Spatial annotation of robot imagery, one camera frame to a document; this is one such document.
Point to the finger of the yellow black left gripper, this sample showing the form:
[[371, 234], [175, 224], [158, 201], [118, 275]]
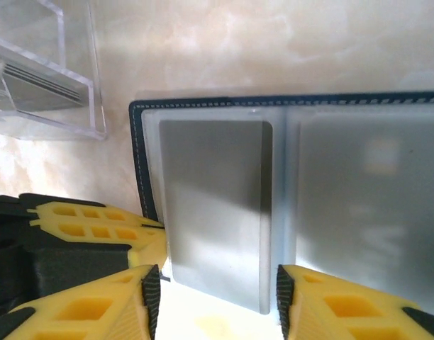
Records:
[[96, 214], [96, 232]]

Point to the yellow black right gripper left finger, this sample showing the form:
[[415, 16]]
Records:
[[96, 304]]

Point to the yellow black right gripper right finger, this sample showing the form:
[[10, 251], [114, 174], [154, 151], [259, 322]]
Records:
[[344, 308]]

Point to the clear acrylic card box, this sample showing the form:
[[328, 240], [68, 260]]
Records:
[[93, 71]]

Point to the navy blue card holder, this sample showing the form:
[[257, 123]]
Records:
[[284, 159]]

